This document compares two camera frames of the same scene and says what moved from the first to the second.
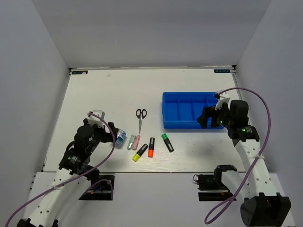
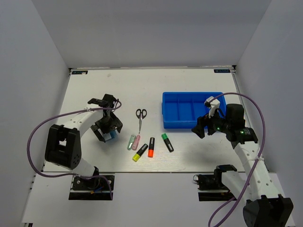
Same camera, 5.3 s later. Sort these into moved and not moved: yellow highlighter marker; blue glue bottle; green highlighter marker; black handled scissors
Moved: blue glue bottle
Not moved: yellow highlighter marker; black handled scissors; green highlighter marker
